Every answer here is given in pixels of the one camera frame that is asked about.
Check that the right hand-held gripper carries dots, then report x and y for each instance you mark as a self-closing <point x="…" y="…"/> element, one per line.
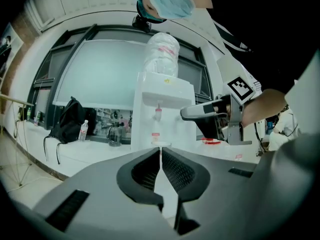
<point x="240" y="89"/>

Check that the clear plastic water bottle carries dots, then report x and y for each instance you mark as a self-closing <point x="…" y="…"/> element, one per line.
<point x="83" y="132"/>

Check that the black backpack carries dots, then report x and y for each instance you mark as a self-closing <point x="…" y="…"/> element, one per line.
<point x="70" y="124"/>

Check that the black head camera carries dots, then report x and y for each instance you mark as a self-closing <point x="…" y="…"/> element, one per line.
<point x="141" y="24"/>

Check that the person's head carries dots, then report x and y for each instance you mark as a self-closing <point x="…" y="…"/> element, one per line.
<point x="150" y="5"/>

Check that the blue face mask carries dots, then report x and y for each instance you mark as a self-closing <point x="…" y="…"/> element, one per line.
<point x="170" y="1"/>

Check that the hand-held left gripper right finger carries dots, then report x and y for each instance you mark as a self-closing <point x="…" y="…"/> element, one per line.
<point x="220" y="199"/>

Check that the red water dispenser tap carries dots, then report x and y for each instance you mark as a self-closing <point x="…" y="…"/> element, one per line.
<point x="158" y="112"/>

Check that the clear bottle red label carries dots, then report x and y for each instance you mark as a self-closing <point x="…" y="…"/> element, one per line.
<point x="238" y="156"/>

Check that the dark framed window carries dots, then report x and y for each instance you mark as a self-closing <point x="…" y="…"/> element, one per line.
<point x="62" y="56"/>

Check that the person's right forearm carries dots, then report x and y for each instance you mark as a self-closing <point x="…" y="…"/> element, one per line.
<point x="265" y="106"/>

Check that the white water dispenser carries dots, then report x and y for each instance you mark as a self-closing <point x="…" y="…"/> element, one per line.
<point x="146" y="124"/>

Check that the green bottle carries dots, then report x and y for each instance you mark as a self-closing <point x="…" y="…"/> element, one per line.
<point x="28" y="115"/>

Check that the red rimmed clear container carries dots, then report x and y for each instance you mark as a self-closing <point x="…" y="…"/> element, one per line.
<point x="211" y="141"/>

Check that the pink drink cup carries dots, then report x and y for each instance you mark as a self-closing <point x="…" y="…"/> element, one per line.
<point x="37" y="120"/>

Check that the yellow folding stand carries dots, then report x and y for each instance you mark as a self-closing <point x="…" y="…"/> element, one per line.
<point x="18" y="144"/>

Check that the clear round plastic dish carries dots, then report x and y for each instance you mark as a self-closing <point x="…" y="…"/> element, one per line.
<point x="166" y="144"/>

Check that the pale wooden table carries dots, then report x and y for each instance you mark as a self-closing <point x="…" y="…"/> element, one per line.
<point x="15" y="100"/>

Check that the large clear water jug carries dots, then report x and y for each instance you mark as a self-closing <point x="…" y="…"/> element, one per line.
<point x="162" y="54"/>

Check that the framed wall picture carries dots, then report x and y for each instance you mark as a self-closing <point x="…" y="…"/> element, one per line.
<point x="8" y="49"/>

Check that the small clear cup red band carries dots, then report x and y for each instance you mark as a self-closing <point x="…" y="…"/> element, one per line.
<point x="155" y="137"/>

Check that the person's pale sleeve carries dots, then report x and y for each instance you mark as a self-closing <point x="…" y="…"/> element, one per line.
<point x="305" y="101"/>

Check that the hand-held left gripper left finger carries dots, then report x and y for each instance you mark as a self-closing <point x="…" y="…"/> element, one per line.
<point x="100" y="196"/>

